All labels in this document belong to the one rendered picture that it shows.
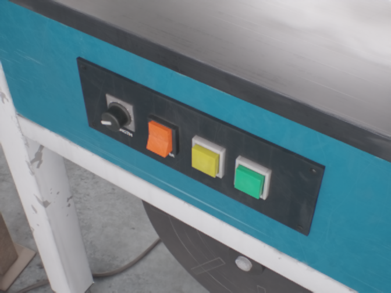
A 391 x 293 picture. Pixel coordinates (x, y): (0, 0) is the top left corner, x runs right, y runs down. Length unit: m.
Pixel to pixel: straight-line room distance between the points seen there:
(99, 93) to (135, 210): 0.74
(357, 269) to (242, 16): 0.24
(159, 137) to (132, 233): 0.74
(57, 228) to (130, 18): 0.47
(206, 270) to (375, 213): 0.60
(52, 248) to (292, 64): 0.59
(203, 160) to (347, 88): 0.14
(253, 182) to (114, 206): 0.83
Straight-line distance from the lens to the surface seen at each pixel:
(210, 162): 0.49
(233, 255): 0.88
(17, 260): 1.24
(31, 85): 0.65
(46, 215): 0.85
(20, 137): 0.74
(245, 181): 0.48
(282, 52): 0.46
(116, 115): 0.53
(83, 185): 1.34
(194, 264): 1.04
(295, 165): 0.46
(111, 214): 1.28
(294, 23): 0.49
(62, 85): 0.60
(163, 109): 0.51
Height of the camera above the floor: 1.01
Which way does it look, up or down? 46 degrees down
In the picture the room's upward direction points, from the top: straight up
